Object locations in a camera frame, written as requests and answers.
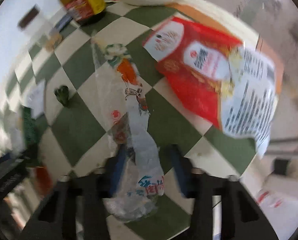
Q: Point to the green checkered tablecloth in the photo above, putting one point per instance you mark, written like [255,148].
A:
[95,81]

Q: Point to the white medicine sachet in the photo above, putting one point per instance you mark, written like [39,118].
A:
[36,99]

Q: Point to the brown lidded glass jar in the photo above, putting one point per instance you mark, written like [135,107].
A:
[34,24]

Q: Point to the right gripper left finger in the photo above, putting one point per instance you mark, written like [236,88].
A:
[114,168]

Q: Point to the small dark green scrap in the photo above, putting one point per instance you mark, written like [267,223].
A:
[62,95]

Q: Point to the clear printed plastic wrapper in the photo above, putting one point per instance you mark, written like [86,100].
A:
[129,129]

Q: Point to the large red food bag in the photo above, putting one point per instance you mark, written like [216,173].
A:
[218,78]

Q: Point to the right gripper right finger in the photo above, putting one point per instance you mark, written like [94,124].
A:
[183,171]

